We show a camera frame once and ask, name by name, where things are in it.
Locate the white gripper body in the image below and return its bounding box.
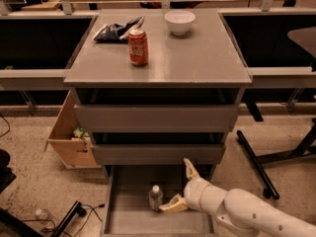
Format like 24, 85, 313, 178
184, 178, 227, 215

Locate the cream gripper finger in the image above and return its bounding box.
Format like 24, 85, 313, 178
184, 158, 199, 180
159, 195, 189, 213

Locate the clear plastic water bottle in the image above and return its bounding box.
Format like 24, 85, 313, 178
148, 185, 163, 211

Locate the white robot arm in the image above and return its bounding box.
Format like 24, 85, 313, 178
159, 158, 316, 237

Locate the grey open bottom drawer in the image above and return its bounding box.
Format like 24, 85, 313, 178
101, 165, 217, 237

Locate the grey drawer cabinet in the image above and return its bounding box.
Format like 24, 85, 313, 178
63, 8, 253, 183

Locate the grey middle drawer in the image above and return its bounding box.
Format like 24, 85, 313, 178
92, 144, 224, 165

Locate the grey top drawer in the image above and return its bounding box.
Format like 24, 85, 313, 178
74, 105, 237, 132

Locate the clear bottle on floor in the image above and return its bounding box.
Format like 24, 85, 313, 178
35, 208, 51, 224

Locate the brown cardboard box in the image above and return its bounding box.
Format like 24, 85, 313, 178
47, 93, 99, 168

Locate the black metal stand leg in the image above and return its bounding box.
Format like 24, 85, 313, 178
237, 118, 316, 200

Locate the red soda can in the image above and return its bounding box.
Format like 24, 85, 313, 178
128, 29, 149, 66

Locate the white ceramic bowl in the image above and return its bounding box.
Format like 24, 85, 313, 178
165, 10, 196, 36

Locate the dark blue chip bag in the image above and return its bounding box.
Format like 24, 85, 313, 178
92, 16, 145, 43

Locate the black stand leg left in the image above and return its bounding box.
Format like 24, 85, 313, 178
0, 201, 87, 237

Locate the black floor cable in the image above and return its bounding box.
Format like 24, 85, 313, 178
72, 203, 106, 237

